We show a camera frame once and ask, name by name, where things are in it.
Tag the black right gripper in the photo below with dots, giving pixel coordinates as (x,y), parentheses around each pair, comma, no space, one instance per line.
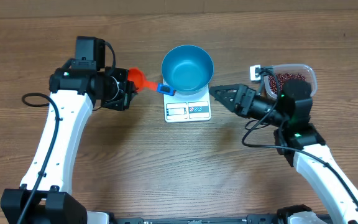
(243,93)

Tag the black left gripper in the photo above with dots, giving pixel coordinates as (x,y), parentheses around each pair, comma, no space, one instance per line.
(124,103)

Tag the orange measuring scoop blue handle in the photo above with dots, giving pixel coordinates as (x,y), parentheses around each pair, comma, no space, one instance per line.
(139,79)

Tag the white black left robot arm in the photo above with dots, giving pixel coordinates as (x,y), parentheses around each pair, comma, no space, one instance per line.
(44,194)

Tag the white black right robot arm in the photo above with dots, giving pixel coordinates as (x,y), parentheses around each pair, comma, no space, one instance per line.
(297,140)

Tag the teal blue bowl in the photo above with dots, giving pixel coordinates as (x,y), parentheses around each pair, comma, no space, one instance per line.
(187,68)

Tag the white digital kitchen scale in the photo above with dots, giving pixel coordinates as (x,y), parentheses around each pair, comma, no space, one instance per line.
(193,107)

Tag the clear plastic container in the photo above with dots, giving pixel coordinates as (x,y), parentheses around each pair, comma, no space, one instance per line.
(303,69)

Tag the red adzuki beans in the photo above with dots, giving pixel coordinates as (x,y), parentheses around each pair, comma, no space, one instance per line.
(282,78)

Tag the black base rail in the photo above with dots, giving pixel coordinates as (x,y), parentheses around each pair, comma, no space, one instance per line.
(293,214)

